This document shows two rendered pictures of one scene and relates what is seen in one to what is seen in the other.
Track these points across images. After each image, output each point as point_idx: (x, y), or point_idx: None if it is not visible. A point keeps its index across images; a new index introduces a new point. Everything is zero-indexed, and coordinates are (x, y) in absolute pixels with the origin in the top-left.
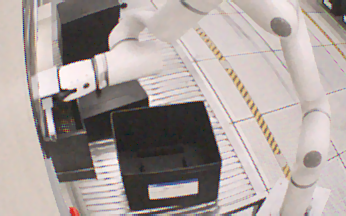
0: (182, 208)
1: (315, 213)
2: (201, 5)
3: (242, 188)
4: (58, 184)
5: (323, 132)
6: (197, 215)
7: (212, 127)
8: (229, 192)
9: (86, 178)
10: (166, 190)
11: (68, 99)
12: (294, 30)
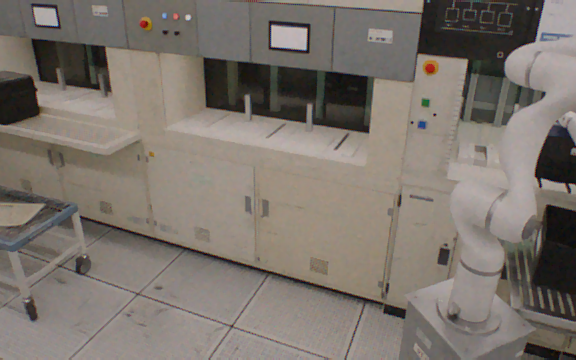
0: (528, 262)
1: (442, 322)
2: None
3: (537, 300)
4: (417, 24)
5: (471, 184)
6: (514, 264)
7: None
8: (537, 291)
9: (538, 183)
10: (539, 237)
11: (558, 119)
12: (505, 66)
